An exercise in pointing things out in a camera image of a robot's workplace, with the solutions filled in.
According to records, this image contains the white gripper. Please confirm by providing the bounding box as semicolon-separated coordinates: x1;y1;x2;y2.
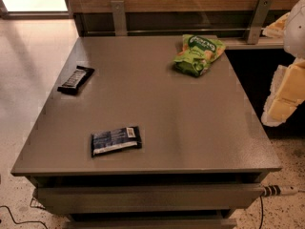
261;0;305;127

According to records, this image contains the blue rxbar blueberry wrapper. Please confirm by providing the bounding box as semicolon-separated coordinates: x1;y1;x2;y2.
91;126;142;157

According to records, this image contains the green snack bag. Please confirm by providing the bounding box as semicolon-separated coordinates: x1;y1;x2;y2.
173;34;226;77

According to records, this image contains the grey drawer cabinet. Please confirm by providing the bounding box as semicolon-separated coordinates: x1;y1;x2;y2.
12;36;280;229

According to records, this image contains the white power strip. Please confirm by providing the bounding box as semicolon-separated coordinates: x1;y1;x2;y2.
262;185;299;197

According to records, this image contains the black candy bar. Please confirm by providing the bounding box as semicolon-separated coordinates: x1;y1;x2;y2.
57;66;94;95

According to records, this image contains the right metal bracket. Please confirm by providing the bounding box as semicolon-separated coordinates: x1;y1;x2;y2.
244;0;273;45

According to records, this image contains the metal bracket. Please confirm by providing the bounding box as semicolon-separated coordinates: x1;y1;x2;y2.
244;0;273;45
111;0;128;36

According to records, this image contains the left metal bracket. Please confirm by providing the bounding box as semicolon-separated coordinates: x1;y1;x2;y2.
111;0;128;36

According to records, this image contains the metal rail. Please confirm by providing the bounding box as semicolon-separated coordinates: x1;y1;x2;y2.
85;27;265;35

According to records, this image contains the black cable on floor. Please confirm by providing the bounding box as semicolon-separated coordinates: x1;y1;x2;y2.
0;205;50;229

